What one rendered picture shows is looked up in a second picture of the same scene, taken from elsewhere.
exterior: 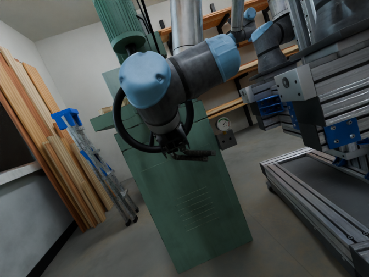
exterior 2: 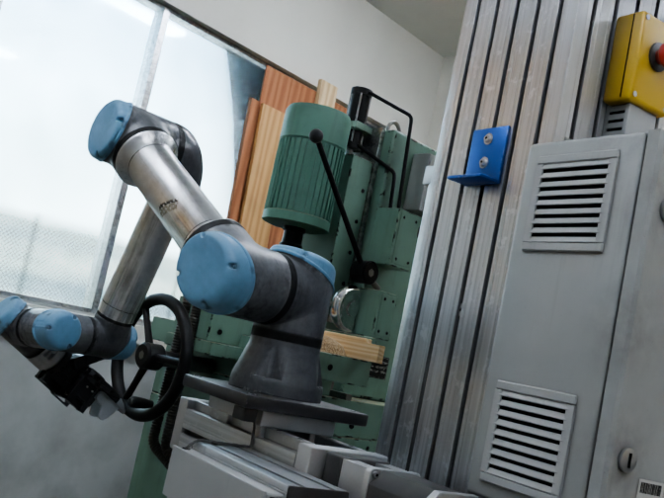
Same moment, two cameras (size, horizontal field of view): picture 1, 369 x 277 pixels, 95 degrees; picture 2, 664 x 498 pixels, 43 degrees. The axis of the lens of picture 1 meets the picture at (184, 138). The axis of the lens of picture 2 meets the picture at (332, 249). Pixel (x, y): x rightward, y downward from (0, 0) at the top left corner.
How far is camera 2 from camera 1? 167 cm
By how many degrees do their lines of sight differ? 51
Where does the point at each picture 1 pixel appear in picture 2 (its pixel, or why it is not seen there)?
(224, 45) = (41, 321)
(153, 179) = (152, 469)
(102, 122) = (160, 330)
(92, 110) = not seen: hidden behind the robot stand
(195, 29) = (115, 290)
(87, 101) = not seen: hidden behind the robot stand
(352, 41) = (217, 403)
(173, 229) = not seen: outside the picture
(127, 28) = (281, 204)
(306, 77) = (180, 416)
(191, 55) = (29, 316)
